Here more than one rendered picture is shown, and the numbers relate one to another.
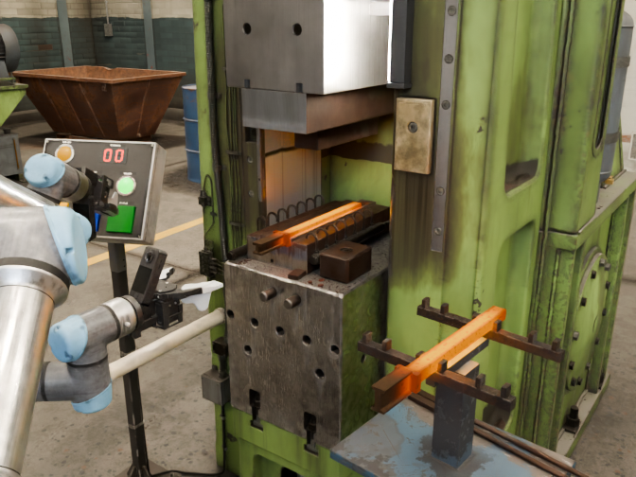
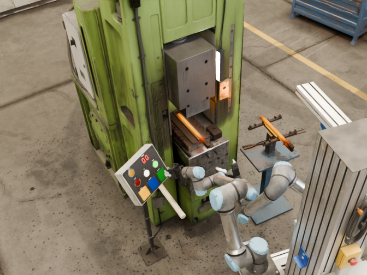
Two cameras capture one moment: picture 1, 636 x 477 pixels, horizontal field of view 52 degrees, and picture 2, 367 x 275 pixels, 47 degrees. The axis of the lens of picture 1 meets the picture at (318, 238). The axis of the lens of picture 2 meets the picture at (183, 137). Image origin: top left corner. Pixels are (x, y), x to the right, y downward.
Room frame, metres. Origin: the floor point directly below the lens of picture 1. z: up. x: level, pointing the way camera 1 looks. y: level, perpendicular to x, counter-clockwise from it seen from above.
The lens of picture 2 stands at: (0.66, 2.26, 3.25)
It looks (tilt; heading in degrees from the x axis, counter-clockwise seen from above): 43 degrees down; 296
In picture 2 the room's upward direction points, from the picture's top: 4 degrees counter-clockwise
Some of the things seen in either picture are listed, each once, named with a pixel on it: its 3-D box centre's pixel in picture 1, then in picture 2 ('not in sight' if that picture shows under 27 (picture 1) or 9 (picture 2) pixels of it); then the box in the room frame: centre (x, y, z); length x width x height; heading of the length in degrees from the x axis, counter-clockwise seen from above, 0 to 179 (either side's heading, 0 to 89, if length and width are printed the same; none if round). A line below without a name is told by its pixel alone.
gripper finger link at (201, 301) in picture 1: (203, 297); not in sight; (1.26, 0.24, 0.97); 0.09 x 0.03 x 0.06; 109
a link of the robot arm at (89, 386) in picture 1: (80, 380); (247, 202); (1.09, 0.45, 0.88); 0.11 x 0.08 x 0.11; 95
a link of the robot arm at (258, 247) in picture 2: not in sight; (256, 250); (0.91, 0.86, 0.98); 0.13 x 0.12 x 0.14; 50
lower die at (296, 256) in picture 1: (322, 229); (185, 129); (1.76, -0.01, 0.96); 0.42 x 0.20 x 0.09; 145
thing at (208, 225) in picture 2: not in sight; (203, 220); (1.55, 0.14, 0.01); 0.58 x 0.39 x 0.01; 55
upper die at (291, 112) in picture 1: (323, 101); (183, 93); (1.76, -0.01, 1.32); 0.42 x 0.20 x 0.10; 145
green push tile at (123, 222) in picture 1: (121, 219); (161, 174); (1.71, 0.54, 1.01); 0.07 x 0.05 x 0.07; 80
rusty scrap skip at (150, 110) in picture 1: (100, 107); not in sight; (8.25, 2.72, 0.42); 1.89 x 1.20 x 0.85; 57
